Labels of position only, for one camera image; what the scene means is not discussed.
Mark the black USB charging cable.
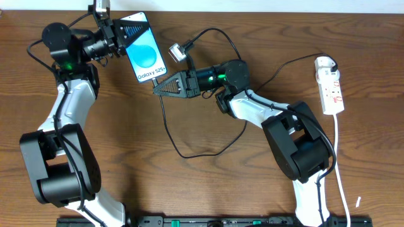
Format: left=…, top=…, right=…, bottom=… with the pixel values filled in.
left=151, top=52, right=338, bottom=159

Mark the blue Galaxy smartphone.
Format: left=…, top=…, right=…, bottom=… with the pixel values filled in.
left=121, top=12, right=167, bottom=83

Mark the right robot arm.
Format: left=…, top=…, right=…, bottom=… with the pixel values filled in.
left=153, top=59, right=336, bottom=226

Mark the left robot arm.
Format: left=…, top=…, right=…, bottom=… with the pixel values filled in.
left=20, top=9, right=151, bottom=226

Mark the white USB charger plug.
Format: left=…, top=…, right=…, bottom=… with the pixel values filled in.
left=314, top=56, right=340, bottom=79

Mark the white power strip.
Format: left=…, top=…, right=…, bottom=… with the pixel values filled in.
left=316, top=68, right=345, bottom=115

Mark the small white paper scrap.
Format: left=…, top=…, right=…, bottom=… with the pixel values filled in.
left=355, top=196, right=361, bottom=207

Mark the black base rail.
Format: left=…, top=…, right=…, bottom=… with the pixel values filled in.
left=56, top=216, right=373, bottom=227

